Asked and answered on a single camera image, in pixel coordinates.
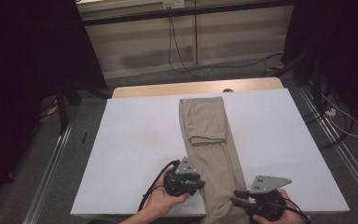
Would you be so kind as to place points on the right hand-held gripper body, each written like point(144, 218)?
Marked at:
point(267, 202)

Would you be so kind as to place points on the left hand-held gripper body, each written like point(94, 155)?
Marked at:
point(177, 182)

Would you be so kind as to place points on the beige pants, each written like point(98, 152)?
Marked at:
point(211, 155)

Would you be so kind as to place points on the person's left hand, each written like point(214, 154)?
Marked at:
point(161, 200)

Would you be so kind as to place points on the person's right hand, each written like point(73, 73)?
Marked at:
point(292, 217)

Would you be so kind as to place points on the white table board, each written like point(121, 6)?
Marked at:
point(130, 140)

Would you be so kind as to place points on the wooden table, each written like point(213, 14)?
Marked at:
point(174, 88)

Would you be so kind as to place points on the small black floor object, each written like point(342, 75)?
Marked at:
point(84, 137)

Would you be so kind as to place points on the white power strip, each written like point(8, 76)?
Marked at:
point(330, 112)

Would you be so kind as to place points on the black metal stand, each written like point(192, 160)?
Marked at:
point(62, 109)
point(315, 81)

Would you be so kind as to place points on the black shelf beam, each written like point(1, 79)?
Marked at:
point(183, 12)

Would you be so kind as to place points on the black curtain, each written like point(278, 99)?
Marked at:
point(28, 62)
point(338, 46)

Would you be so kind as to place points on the metal floor rail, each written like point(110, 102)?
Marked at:
point(48, 177)
point(338, 146)

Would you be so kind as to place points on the white wall outlet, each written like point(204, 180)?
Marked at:
point(173, 3)

